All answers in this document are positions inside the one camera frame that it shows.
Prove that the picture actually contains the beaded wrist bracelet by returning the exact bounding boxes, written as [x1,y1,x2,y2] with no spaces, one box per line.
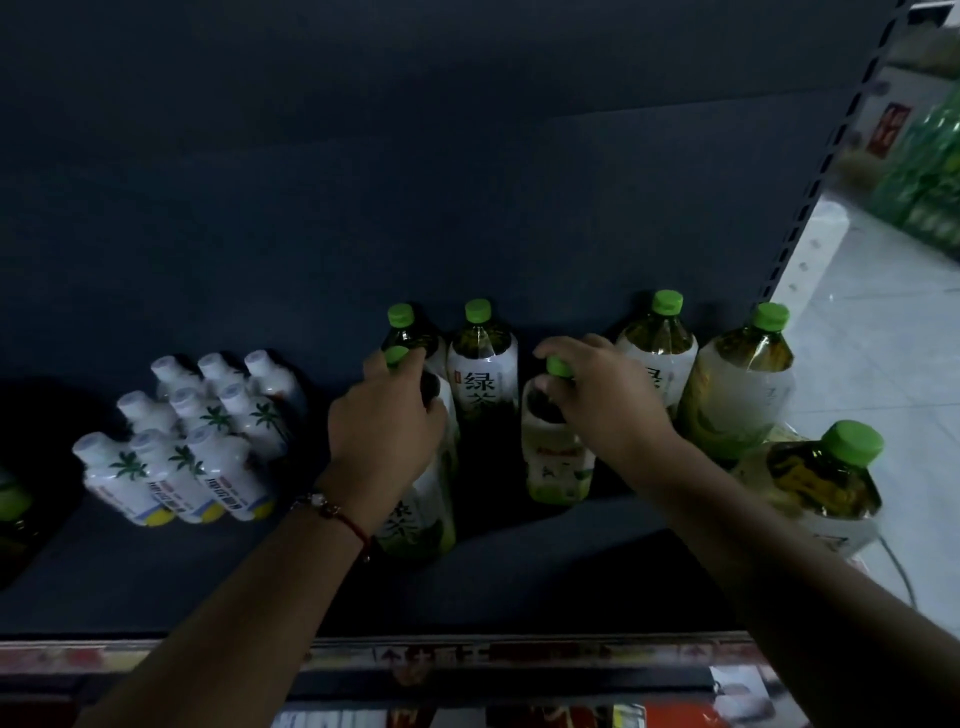
[290,491,374,564]

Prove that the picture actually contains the person's left hand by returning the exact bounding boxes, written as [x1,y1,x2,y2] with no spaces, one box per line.
[318,346,449,538]

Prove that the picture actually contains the dark grey metal shelf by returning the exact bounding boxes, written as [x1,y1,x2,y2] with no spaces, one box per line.
[0,0,913,706]

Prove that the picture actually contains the white perforated end panel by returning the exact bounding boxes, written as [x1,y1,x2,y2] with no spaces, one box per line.
[772,198,849,316]

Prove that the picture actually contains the white bottle yellow base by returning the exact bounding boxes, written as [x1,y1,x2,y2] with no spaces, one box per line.
[243,348,305,410]
[128,427,226,525]
[149,354,200,399]
[197,351,245,391]

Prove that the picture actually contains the person's right hand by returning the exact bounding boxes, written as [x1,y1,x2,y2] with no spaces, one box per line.
[532,333,682,483]

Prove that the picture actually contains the red shelf price strip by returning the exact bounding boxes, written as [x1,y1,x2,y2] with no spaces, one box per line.
[0,633,766,676]

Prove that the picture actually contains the black floor cable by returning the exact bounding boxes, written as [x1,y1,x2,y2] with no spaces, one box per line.
[877,536,920,609]

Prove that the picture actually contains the small green-capped tea bottle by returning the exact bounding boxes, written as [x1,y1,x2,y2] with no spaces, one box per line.
[0,468,39,586]

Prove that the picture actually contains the person's left forearm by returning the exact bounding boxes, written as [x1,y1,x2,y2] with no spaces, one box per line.
[74,509,373,728]

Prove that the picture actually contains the shrink-wrapped bottle packs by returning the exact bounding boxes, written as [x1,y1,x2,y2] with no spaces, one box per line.
[869,82,960,260]

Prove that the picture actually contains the person's right forearm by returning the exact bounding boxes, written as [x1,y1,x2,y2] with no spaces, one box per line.
[633,434,960,728]

